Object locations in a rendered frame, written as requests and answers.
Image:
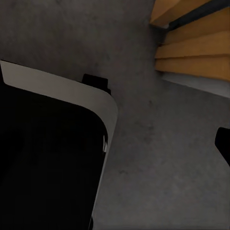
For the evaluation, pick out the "door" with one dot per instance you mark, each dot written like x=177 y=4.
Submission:
x=198 y=49

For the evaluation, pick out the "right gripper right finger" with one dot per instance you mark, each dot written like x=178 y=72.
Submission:
x=222 y=142

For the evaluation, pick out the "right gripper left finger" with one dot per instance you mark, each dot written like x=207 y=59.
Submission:
x=11 y=144

